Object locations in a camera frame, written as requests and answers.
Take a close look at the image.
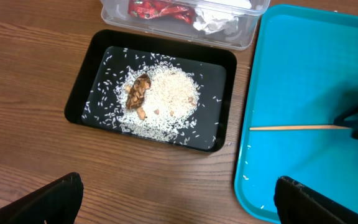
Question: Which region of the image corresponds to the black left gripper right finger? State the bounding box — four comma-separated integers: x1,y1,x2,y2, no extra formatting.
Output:
273,176,358,224

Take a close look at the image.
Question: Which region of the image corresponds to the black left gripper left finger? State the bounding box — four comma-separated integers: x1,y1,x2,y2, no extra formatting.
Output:
0,172,84,224

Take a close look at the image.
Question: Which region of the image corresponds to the wooden chopstick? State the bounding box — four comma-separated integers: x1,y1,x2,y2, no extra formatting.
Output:
249,124,350,131

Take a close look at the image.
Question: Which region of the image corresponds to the brown food scrap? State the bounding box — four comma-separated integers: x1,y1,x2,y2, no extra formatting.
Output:
126,73,151,110

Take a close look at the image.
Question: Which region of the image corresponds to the pile of white rice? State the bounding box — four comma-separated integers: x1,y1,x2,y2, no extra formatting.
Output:
113,62,201,142

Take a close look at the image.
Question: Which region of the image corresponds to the red foil snack wrapper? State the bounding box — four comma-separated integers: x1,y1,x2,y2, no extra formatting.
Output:
127,0,195,24

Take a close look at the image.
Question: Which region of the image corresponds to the clear plastic waste bin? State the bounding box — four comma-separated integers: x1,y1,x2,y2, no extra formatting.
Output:
101,0,270,50

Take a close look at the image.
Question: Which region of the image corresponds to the teal serving tray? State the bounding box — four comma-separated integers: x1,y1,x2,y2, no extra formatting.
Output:
234,4,358,223

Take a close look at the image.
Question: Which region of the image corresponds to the black rectangular tray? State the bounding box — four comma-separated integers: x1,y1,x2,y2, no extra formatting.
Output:
64,30,237,153

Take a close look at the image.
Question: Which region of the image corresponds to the crumpled white paper napkin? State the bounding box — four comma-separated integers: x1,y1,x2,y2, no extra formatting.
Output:
193,0,252,35

